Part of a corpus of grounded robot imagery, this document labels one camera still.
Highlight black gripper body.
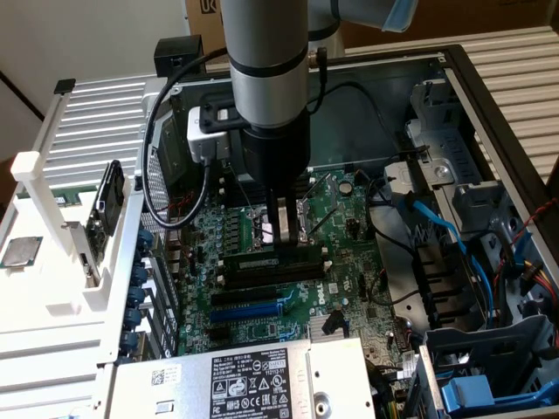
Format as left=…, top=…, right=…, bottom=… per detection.
left=241, top=124, right=313, bottom=196

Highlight green RAM stick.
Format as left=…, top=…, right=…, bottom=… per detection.
left=220, top=244, right=325, bottom=274
left=50, top=191, right=97, bottom=209

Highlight black RAM slot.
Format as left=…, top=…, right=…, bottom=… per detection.
left=222, top=269, right=331, bottom=292
left=220, top=264, right=331, bottom=283
left=222, top=182, right=318, bottom=202
left=220, top=169, right=316, bottom=189
left=223, top=187, right=318, bottom=209
left=220, top=175, right=316, bottom=196

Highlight CPU socket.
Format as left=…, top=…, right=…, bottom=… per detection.
left=244, top=200, right=318, bottom=255

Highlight metal locking lever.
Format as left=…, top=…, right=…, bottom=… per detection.
left=227, top=166, right=257, bottom=215
left=307, top=172, right=333, bottom=201

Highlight open black PC case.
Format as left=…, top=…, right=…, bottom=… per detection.
left=102, top=43, right=559, bottom=419

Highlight green Dell motherboard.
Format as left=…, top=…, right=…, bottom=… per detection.
left=168, top=168, right=420, bottom=363

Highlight long black expansion slot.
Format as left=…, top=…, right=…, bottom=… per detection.
left=210, top=285, right=279, bottom=309

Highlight long blue expansion slot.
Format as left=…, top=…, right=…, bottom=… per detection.
left=209, top=300, right=283, bottom=324

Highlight silver chipset heat sink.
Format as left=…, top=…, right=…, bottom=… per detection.
left=310, top=307, right=346, bottom=340

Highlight printed cardboard box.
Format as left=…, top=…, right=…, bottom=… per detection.
left=185, top=0, right=226, bottom=62

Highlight white corner fixture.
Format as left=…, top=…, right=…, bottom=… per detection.
left=140, top=77, right=183, bottom=132

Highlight black box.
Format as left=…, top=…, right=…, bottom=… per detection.
left=155, top=35, right=206, bottom=79

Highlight grey metal disk bay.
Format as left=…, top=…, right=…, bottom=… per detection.
left=405, top=80, right=486, bottom=184

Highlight black graphics card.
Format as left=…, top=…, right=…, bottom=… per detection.
left=85, top=159, right=126, bottom=267

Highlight silver power supply unit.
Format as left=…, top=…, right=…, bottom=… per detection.
left=111, top=338, right=376, bottom=419

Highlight white parts rack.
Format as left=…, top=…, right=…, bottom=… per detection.
left=0, top=89, right=148, bottom=322

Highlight plain cardboard box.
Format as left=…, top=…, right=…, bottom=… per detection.
left=340, top=0, right=555, bottom=47

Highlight blue plastic latch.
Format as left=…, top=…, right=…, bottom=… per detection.
left=440, top=374, right=559, bottom=414

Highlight grey disk cage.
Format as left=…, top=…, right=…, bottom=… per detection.
left=418, top=313, right=559, bottom=419

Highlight silver CPU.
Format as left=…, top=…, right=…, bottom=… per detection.
left=0, top=236, right=44, bottom=268

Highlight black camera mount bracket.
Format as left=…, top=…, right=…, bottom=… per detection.
left=198, top=95, right=248, bottom=134

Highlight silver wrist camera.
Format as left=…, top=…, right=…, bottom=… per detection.
left=186, top=106, right=231, bottom=166

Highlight thin black wire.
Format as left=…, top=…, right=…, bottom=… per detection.
left=354, top=169, right=420, bottom=263
left=369, top=268, right=421, bottom=307

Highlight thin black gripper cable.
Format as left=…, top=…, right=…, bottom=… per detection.
left=305, top=45, right=329, bottom=114

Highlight red black twisted wire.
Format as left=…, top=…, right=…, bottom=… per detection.
left=168, top=192, right=197, bottom=215
left=510, top=198, right=559, bottom=245

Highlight black wire with connector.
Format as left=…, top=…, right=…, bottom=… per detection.
left=305, top=80, right=431, bottom=165

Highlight thick black camera cable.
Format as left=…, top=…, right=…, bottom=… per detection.
left=141, top=46, right=231, bottom=230

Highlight grey metal bracket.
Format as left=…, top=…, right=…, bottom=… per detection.
left=383, top=161, right=455, bottom=206

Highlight blue flat disk wire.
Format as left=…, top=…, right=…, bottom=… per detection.
left=392, top=191, right=503, bottom=328

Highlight red yellow power wires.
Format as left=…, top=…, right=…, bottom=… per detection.
left=519, top=257, right=559, bottom=315

